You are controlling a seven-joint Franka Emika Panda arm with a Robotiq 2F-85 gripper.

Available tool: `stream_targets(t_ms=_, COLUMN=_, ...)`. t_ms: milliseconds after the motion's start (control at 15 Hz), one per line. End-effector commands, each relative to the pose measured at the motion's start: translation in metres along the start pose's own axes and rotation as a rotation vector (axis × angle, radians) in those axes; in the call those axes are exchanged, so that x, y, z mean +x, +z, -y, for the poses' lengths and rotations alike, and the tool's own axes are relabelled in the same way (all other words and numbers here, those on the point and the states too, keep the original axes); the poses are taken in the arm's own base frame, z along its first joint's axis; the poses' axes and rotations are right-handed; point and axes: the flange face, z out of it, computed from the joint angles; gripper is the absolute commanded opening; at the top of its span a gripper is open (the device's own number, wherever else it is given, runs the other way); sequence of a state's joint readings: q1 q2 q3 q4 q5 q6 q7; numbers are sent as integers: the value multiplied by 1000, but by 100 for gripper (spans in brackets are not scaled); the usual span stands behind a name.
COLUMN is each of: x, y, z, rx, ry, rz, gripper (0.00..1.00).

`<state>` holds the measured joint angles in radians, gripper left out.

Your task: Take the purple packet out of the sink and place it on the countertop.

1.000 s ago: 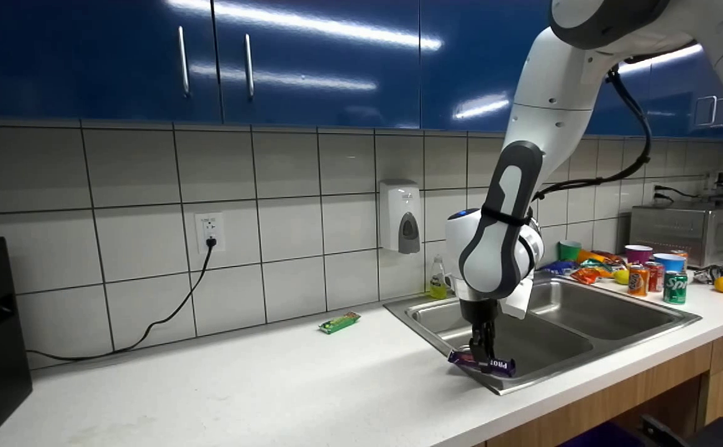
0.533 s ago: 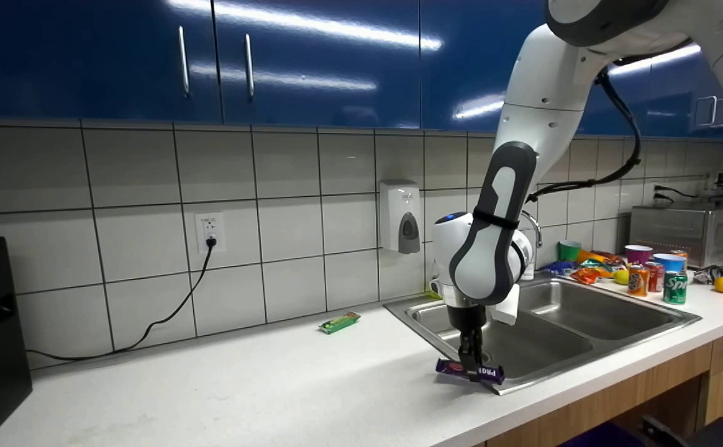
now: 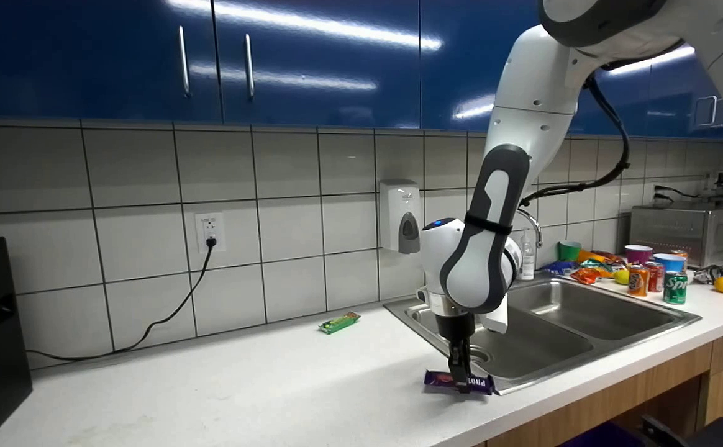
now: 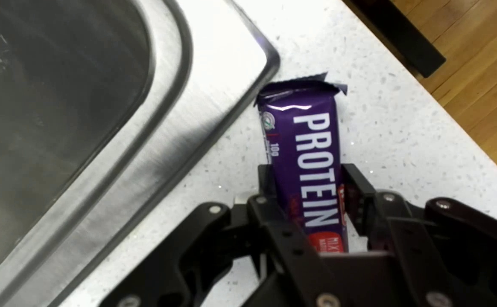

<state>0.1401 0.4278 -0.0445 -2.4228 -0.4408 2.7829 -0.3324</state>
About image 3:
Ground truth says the purple protein bar packet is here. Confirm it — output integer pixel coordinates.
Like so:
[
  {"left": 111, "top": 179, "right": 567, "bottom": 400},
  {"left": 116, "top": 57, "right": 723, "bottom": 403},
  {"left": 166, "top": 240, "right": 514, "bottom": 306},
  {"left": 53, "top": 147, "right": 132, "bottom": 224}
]
[{"left": 422, "top": 367, "right": 500, "bottom": 397}]

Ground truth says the stainless steel double sink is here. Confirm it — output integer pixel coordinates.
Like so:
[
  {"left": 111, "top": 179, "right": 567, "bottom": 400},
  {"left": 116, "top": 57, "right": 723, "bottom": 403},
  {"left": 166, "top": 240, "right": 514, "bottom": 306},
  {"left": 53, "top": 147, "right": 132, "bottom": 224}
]
[{"left": 383, "top": 275, "right": 704, "bottom": 393}]

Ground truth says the stainless steel countertop appliance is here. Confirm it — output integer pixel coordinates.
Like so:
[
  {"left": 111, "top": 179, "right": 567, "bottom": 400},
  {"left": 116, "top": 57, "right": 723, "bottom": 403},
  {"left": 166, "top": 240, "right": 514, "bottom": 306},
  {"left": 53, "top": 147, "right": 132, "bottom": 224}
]
[{"left": 627, "top": 201, "right": 723, "bottom": 271}]

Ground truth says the green cup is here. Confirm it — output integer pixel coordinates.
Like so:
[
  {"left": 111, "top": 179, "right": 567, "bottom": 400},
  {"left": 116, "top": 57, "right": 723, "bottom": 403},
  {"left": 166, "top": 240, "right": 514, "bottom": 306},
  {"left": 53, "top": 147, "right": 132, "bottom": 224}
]
[{"left": 553, "top": 238, "right": 584, "bottom": 266}]

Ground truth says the orange drink can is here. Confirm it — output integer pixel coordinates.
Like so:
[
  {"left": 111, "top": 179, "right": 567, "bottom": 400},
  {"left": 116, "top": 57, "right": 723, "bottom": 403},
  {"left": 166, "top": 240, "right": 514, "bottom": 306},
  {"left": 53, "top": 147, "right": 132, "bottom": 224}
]
[{"left": 627, "top": 263, "right": 652, "bottom": 300}]

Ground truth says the red drink can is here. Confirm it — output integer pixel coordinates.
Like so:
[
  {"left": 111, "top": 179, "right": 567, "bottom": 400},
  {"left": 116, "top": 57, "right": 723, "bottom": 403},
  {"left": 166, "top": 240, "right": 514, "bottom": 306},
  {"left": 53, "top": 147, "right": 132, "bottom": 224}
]
[{"left": 644, "top": 259, "right": 668, "bottom": 295}]

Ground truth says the white wall soap dispenser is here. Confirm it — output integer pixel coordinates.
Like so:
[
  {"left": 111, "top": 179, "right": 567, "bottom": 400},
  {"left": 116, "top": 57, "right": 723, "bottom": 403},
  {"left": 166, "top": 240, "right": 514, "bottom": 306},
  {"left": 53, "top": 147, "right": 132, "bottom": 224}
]
[{"left": 378, "top": 182, "right": 425, "bottom": 256}]

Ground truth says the orange snack packet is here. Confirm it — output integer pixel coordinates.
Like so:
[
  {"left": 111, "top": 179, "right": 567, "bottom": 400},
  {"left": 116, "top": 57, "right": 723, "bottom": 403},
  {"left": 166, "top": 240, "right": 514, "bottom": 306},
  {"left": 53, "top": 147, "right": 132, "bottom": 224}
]
[{"left": 571, "top": 261, "right": 613, "bottom": 289}]

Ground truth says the green drink can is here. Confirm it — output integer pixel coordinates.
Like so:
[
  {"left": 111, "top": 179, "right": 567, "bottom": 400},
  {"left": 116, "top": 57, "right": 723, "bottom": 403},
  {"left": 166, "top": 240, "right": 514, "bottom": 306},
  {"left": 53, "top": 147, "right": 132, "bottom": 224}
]
[{"left": 660, "top": 269, "right": 690, "bottom": 307}]

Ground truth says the blue cabinet door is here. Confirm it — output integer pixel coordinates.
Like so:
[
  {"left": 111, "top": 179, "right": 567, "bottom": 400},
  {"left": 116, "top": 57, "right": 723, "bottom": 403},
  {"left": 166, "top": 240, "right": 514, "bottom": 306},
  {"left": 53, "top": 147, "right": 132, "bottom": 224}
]
[
  {"left": 0, "top": 0, "right": 220, "bottom": 126},
  {"left": 208, "top": 0, "right": 425, "bottom": 133},
  {"left": 418, "top": 0, "right": 543, "bottom": 133},
  {"left": 570, "top": 39, "right": 723, "bottom": 143}
]

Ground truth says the black power cord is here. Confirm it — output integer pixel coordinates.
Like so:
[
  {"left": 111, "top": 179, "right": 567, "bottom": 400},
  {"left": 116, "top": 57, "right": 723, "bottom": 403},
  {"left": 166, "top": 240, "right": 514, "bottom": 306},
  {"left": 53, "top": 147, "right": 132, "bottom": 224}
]
[{"left": 25, "top": 235, "right": 219, "bottom": 364}]

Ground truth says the chrome gooseneck faucet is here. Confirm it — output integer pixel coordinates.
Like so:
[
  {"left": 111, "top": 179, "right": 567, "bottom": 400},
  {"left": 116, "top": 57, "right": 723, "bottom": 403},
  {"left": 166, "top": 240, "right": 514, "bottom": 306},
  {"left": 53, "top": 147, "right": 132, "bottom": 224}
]
[{"left": 514, "top": 204, "right": 547, "bottom": 251}]

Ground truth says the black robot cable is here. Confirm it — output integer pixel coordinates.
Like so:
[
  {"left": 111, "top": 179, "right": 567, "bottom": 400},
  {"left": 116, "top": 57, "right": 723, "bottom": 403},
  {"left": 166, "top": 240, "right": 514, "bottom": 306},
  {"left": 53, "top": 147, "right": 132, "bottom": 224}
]
[{"left": 516, "top": 73, "right": 634, "bottom": 207}]

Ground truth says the blue snack packet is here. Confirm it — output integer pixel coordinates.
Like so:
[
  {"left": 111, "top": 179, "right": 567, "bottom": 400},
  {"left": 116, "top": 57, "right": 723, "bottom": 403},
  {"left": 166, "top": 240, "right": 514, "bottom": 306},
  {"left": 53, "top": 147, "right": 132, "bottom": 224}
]
[{"left": 540, "top": 259, "right": 579, "bottom": 280}]

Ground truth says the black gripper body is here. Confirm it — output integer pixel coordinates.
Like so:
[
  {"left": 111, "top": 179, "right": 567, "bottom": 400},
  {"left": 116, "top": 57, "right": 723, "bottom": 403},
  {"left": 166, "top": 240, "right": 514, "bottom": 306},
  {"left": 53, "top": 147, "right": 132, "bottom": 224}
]
[{"left": 434, "top": 307, "right": 480, "bottom": 356}]

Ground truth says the clear pump sanitizer bottle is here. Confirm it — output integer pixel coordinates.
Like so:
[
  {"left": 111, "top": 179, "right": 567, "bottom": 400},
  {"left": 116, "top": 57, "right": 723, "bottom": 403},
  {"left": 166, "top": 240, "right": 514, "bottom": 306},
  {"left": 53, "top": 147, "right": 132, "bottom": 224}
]
[{"left": 519, "top": 234, "right": 540, "bottom": 282}]

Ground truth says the white wall outlet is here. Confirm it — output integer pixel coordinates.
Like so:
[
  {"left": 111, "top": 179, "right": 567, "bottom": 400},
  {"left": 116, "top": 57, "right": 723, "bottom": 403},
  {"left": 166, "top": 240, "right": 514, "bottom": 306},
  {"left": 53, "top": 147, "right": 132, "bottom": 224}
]
[{"left": 193, "top": 210, "right": 227, "bottom": 256}]

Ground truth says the blue cup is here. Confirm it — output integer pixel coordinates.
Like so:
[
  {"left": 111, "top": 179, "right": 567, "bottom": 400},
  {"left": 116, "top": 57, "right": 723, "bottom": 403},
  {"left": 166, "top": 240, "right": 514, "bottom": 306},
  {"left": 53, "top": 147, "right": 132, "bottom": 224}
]
[{"left": 652, "top": 251, "right": 690, "bottom": 279}]

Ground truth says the silver cabinet door handle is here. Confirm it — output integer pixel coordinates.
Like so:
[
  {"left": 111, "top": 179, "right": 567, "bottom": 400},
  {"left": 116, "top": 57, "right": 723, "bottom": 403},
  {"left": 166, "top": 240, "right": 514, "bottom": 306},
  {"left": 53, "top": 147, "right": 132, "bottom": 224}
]
[
  {"left": 242, "top": 32, "right": 258, "bottom": 102},
  {"left": 173, "top": 22, "right": 193, "bottom": 100}
]

